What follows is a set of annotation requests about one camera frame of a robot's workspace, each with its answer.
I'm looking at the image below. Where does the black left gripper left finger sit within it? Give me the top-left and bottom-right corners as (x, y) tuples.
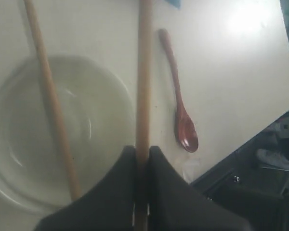
(37, 146), (136, 231)

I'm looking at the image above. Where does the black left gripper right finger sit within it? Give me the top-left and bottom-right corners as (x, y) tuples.
(147, 146), (253, 231)

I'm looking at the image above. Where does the brown wooden spoon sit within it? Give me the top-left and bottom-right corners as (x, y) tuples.
(158, 28), (199, 153)

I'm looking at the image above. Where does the brown wooden chopstick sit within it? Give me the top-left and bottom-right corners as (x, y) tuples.
(24, 0), (81, 201)
(134, 0), (153, 231)

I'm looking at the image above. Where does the white ceramic bowl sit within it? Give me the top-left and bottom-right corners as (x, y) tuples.
(0, 55), (135, 214)

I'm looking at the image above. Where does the blue potato chips bag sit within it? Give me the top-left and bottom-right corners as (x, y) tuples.
(166, 0), (181, 9)

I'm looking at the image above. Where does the white sneaker on floor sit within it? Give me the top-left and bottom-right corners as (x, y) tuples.
(256, 149), (289, 170)

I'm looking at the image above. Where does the dark table frame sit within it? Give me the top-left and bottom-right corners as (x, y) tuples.
(192, 111), (289, 231)

